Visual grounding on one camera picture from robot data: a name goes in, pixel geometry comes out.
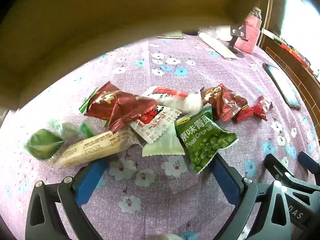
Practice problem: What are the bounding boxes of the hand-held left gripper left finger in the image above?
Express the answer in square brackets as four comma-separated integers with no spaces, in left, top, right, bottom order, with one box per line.
[25,158,109,240]

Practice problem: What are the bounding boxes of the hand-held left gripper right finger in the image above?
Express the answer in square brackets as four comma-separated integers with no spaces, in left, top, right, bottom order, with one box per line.
[212,152,293,240]

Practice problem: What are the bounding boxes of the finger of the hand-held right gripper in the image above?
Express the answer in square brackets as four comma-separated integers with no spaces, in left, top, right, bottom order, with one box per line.
[264,154,295,183]
[297,151,320,178]

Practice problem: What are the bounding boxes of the long beige cracker packet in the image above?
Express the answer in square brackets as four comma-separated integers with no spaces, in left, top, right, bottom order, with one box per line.
[49,129,140,170]

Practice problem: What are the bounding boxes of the green pea snack packet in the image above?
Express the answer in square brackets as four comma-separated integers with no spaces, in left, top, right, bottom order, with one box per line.
[174,104,238,174]

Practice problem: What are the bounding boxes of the dark green candy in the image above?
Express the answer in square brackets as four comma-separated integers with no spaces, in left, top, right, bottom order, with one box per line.
[25,129,65,160]

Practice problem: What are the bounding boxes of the small red candy packet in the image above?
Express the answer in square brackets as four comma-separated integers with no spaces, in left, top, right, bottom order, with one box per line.
[252,95,273,122]
[232,104,254,124]

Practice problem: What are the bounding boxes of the pale green-white snack packet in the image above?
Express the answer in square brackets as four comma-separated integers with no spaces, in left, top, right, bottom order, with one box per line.
[142,122,185,157]

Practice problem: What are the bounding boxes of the green striped snack packet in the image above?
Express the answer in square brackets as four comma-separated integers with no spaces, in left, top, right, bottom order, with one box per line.
[79,87,99,113]

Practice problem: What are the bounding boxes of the white red-label snack packet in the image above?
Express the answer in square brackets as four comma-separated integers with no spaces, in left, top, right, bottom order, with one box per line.
[129,106,182,145]

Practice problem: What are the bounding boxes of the white red-stripe snack packet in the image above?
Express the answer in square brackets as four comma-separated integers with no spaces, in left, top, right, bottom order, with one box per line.
[141,86,204,114]

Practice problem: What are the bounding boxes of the brown cardboard box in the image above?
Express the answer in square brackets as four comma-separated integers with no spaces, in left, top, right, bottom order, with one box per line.
[0,0,272,120]

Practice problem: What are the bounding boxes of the clear green-ended snack wrapper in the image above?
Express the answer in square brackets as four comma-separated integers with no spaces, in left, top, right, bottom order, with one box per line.
[49,120,94,140]

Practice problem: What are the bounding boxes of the dark red pleated snack packet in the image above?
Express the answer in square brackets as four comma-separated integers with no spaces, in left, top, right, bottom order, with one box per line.
[215,84,248,123]
[107,95,165,133]

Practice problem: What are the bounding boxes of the dark red gold-print snack packet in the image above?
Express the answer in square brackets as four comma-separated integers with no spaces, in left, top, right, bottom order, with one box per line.
[201,85,224,107]
[84,81,135,120]

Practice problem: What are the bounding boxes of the black smartphone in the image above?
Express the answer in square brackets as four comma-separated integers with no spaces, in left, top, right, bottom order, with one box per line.
[262,62,302,110]

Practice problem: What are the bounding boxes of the wooden lattice panel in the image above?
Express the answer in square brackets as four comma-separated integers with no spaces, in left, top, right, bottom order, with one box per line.
[259,0,320,120]

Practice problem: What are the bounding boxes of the purple floral bedsheet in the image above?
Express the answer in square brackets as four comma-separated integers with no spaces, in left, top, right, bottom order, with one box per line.
[0,34,320,240]

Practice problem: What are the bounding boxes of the long beige paper packet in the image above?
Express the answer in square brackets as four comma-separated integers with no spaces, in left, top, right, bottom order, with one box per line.
[199,32,239,60]

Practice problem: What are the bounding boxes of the black phone stand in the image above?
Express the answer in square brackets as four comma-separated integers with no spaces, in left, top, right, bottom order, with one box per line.
[229,22,249,55]

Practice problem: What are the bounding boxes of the white cup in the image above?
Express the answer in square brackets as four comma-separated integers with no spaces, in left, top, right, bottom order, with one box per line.
[216,26,234,42]

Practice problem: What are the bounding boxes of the bright window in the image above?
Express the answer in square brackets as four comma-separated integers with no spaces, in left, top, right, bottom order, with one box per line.
[280,0,320,63]

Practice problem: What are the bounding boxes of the thin book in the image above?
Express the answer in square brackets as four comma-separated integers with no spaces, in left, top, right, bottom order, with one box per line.
[157,31,187,40]

